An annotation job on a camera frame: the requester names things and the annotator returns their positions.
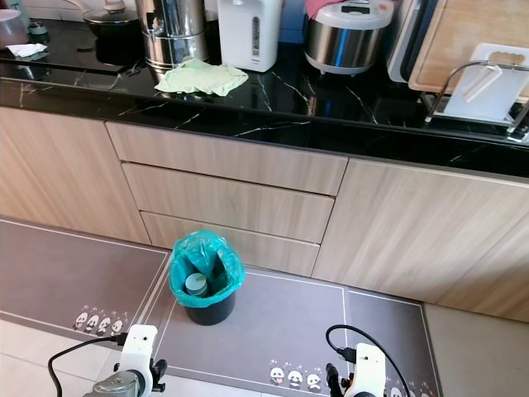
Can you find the stainless steel urn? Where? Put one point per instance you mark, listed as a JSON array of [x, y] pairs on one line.
[[172, 29]]

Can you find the crumpled white tissue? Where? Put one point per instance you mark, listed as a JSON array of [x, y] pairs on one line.
[[26, 50]]

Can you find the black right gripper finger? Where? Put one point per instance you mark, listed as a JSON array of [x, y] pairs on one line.
[[331, 382]]

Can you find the light wood drawer front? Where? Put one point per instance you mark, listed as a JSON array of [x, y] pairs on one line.
[[227, 157], [227, 203], [264, 248]]

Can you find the white plastic cutting board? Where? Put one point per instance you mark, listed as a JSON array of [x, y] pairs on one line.
[[483, 99]]

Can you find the white electric water boiler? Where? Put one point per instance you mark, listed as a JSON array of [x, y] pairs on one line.
[[248, 37]]

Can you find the white lidded jar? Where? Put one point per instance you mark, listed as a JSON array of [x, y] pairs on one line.
[[196, 284]]

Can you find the translucent plastic container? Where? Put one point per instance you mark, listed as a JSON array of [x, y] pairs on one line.
[[12, 29]]

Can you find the steel and white rice cooker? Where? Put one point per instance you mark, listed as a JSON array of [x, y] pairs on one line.
[[347, 41]]

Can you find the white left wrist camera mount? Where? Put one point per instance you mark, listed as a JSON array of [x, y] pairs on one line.
[[139, 351]]

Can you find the small dark jar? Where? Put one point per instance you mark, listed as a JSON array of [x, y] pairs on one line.
[[38, 31]]

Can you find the white tray with dark edge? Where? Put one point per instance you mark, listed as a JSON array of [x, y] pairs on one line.
[[405, 41]]

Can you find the teal plastic bin bag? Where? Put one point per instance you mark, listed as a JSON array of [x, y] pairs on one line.
[[183, 256]]

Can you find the black glass cooktop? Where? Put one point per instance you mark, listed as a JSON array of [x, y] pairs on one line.
[[66, 54]]

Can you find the black pot with lid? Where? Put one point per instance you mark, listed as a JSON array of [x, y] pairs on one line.
[[111, 21]]

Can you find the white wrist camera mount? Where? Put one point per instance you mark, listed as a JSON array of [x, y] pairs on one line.
[[139, 351], [370, 372]]

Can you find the light wood cabinet door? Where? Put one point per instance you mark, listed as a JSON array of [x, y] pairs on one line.
[[66, 174], [421, 240]]

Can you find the light green cloth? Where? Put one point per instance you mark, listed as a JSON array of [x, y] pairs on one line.
[[202, 78]]

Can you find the wooden cutting board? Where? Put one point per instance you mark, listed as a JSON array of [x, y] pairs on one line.
[[471, 29]]

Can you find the grey panda floor mat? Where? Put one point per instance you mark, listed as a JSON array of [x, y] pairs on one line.
[[281, 331], [66, 281]]

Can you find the black trash bin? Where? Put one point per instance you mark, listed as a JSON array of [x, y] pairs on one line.
[[211, 313]]

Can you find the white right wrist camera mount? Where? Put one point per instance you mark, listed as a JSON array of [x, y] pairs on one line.
[[370, 372]]

